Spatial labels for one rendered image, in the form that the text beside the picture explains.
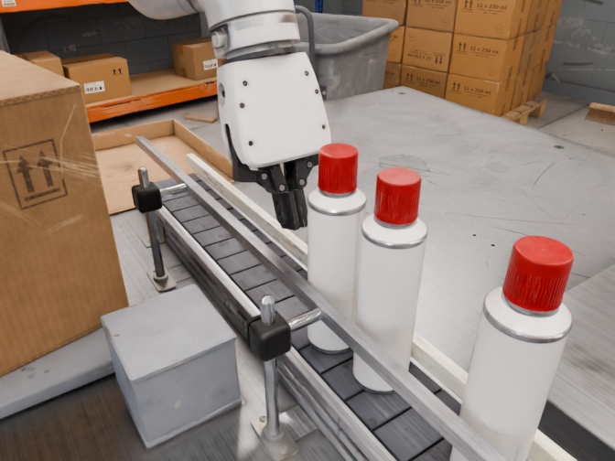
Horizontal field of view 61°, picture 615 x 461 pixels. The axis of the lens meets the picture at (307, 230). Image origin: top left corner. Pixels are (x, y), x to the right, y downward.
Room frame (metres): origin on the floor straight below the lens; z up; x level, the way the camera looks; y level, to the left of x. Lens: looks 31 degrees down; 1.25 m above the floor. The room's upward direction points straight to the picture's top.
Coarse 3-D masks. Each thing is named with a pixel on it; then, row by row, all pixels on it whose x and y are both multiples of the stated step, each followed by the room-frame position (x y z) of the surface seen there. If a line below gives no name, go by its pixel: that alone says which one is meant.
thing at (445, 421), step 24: (144, 144) 0.74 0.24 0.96; (168, 168) 0.65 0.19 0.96; (192, 192) 0.58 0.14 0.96; (216, 216) 0.53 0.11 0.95; (240, 240) 0.48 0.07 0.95; (264, 264) 0.43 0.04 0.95; (288, 288) 0.40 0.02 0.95; (312, 288) 0.38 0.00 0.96; (336, 312) 0.35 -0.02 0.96; (360, 336) 0.32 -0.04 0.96; (384, 360) 0.29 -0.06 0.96; (408, 384) 0.27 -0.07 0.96; (432, 408) 0.24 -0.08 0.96; (456, 432) 0.22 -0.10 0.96; (480, 456) 0.21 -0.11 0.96
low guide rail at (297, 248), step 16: (192, 160) 0.79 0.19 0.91; (208, 176) 0.74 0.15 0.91; (224, 192) 0.69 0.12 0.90; (240, 192) 0.67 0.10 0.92; (240, 208) 0.65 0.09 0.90; (256, 208) 0.62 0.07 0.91; (272, 224) 0.58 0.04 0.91; (288, 240) 0.54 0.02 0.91; (304, 256) 0.51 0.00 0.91; (416, 336) 0.37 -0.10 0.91; (416, 352) 0.36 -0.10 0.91; (432, 352) 0.35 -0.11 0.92; (432, 368) 0.34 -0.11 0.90; (448, 368) 0.33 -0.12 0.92; (448, 384) 0.32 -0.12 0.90; (464, 384) 0.31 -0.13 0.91; (544, 448) 0.25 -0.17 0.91; (560, 448) 0.25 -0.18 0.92
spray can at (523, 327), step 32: (512, 256) 0.25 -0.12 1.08; (544, 256) 0.24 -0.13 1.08; (512, 288) 0.25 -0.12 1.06; (544, 288) 0.24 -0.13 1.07; (480, 320) 0.26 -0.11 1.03; (512, 320) 0.24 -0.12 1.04; (544, 320) 0.23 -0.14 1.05; (480, 352) 0.25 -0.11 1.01; (512, 352) 0.23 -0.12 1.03; (544, 352) 0.23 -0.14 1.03; (480, 384) 0.24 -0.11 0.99; (512, 384) 0.23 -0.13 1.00; (544, 384) 0.23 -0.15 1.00; (480, 416) 0.24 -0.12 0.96; (512, 416) 0.23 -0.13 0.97; (512, 448) 0.23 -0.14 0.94
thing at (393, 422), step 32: (192, 224) 0.64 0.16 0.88; (224, 256) 0.56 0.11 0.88; (288, 256) 0.56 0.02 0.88; (256, 288) 0.49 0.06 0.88; (320, 352) 0.38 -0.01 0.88; (352, 352) 0.38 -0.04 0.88; (352, 384) 0.34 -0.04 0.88; (384, 416) 0.31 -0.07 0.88; (416, 416) 0.31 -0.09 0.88; (416, 448) 0.27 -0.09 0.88; (448, 448) 0.27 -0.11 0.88
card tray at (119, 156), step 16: (128, 128) 1.07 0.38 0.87; (144, 128) 1.09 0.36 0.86; (160, 128) 1.11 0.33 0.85; (176, 128) 1.12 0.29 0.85; (96, 144) 1.03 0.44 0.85; (112, 144) 1.05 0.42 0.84; (128, 144) 1.07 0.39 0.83; (160, 144) 1.07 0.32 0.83; (176, 144) 1.07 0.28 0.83; (192, 144) 1.04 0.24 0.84; (208, 144) 0.97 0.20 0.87; (112, 160) 0.98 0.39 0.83; (128, 160) 0.98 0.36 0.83; (144, 160) 0.98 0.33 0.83; (176, 160) 0.98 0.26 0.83; (208, 160) 0.98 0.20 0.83; (224, 160) 0.91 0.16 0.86; (112, 176) 0.90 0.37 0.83; (128, 176) 0.90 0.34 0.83; (160, 176) 0.90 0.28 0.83; (224, 176) 0.90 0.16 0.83; (112, 192) 0.83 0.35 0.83; (128, 192) 0.83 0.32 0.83; (112, 208) 0.77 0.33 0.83; (128, 208) 0.77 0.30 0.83
